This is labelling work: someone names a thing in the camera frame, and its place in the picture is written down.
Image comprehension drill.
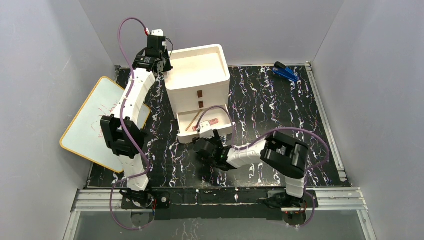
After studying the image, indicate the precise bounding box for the white drawer organizer box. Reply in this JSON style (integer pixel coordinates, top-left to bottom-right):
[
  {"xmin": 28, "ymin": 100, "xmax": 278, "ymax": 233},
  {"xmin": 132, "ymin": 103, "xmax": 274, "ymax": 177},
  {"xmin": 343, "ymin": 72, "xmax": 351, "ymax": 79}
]
[{"xmin": 164, "ymin": 44, "xmax": 233, "ymax": 144}]

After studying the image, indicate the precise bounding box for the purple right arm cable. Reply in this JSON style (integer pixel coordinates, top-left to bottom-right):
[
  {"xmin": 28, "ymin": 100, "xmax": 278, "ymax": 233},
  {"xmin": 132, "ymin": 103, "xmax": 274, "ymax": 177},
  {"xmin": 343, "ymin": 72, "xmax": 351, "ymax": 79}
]
[{"xmin": 195, "ymin": 105, "xmax": 331, "ymax": 228}]

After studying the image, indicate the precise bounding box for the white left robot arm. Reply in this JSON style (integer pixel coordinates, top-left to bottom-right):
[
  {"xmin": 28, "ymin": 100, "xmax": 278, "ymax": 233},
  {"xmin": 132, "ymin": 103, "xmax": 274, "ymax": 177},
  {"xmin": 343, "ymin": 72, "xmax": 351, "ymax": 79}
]
[{"xmin": 100, "ymin": 29, "xmax": 173, "ymax": 192}]

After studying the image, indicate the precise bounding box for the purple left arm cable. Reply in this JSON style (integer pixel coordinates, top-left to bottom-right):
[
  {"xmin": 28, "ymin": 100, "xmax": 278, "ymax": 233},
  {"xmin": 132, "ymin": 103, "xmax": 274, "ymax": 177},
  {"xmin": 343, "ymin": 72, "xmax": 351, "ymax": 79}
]
[{"xmin": 109, "ymin": 17, "xmax": 157, "ymax": 232}]

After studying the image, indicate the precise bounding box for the thin gold stick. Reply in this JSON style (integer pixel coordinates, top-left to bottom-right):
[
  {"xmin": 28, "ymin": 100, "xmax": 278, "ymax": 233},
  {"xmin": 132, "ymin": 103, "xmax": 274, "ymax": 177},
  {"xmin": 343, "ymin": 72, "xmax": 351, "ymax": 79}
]
[{"xmin": 185, "ymin": 110, "xmax": 203, "ymax": 132}]

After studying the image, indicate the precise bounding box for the white board yellow frame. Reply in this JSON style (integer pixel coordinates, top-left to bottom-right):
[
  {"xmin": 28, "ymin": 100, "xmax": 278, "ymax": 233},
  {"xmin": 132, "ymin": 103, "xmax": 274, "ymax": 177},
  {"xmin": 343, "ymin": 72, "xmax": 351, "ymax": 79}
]
[{"xmin": 59, "ymin": 76, "xmax": 152, "ymax": 173}]

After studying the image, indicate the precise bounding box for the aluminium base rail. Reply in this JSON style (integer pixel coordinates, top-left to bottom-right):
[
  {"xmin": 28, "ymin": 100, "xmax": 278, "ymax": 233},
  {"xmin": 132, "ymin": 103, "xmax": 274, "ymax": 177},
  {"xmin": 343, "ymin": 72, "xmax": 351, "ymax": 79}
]
[{"xmin": 64, "ymin": 187, "xmax": 376, "ymax": 240}]

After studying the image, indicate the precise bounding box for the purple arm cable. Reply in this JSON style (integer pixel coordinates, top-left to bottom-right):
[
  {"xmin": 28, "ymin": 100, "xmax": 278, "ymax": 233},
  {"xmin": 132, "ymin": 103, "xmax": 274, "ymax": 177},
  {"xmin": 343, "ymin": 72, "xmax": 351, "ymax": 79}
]
[
  {"xmin": 195, "ymin": 105, "xmax": 331, "ymax": 228},
  {"xmin": 109, "ymin": 17, "xmax": 157, "ymax": 232}
]

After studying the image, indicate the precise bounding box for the blue stapler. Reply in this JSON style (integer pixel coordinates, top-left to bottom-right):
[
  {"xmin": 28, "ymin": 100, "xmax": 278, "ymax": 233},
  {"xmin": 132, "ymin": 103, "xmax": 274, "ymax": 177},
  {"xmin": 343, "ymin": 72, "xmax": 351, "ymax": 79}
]
[{"xmin": 271, "ymin": 61, "xmax": 299, "ymax": 83}]

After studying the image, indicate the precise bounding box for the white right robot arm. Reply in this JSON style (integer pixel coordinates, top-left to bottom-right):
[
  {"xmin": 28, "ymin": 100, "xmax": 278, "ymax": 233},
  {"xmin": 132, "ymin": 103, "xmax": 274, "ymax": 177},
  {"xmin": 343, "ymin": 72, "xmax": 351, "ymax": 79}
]
[{"xmin": 192, "ymin": 126, "xmax": 309, "ymax": 199}]

